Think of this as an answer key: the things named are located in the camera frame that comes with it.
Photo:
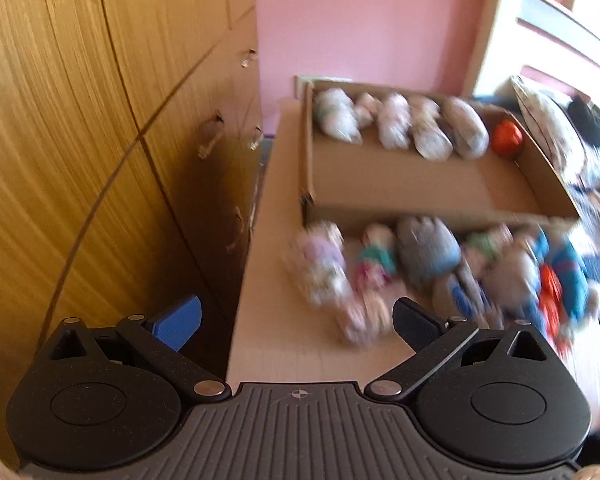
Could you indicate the orange ball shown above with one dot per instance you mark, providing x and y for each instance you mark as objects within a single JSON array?
[{"x": 507, "y": 139}]

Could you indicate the cardboard box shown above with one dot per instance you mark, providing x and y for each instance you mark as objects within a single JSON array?
[{"x": 355, "y": 185}]

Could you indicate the white patterned sock roll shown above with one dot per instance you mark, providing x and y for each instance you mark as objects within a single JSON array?
[{"x": 429, "y": 139}]

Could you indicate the wall socket plate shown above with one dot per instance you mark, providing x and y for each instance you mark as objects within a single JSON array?
[{"x": 300, "y": 82}]

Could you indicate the blue knitted sock roll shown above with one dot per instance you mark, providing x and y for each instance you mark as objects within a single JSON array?
[{"x": 580, "y": 294}]

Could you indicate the black cloth on bed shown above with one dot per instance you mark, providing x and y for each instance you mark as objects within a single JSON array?
[{"x": 585, "y": 122}]

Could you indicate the clear plastic bundle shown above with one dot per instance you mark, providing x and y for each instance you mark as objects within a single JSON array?
[{"x": 394, "y": 120}]

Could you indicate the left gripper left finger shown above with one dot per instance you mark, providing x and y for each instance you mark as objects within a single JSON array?
[{"x": 158, "y": 341}]

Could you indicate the wooden wardrobe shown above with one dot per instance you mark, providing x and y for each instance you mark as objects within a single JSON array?
[{"x": 129, "y": 146}]

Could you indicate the cream bed headboard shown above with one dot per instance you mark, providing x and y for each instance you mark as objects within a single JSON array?
[{"x": 556, "y": 42}]

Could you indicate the floral pillow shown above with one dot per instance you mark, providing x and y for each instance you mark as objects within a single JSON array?
[{"x": 551, "y": 129}]

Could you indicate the small white sock bundle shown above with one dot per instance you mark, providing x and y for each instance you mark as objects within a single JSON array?
[{"x": 366, "y": 109}]

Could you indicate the red blue sock bundle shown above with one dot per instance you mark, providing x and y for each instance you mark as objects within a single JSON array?
[{"x": 550, "y": 304}]

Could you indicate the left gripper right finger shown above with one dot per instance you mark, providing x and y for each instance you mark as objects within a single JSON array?
[{"x": 435, "y": 343}]

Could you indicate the grey knitted sock roll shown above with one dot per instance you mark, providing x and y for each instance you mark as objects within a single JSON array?
[{"x": 470, "y": 135}]

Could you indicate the green pink sock bundle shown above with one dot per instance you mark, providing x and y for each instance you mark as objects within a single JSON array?
[{"x": 489, "y": 244}]

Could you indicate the white teal sock bundle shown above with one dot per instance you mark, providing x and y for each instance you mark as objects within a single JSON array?
[{"x": 334, "y": 112}]

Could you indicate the pink fluffy toy bird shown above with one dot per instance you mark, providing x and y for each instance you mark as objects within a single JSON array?
[{"x": 317, "y": 265}]

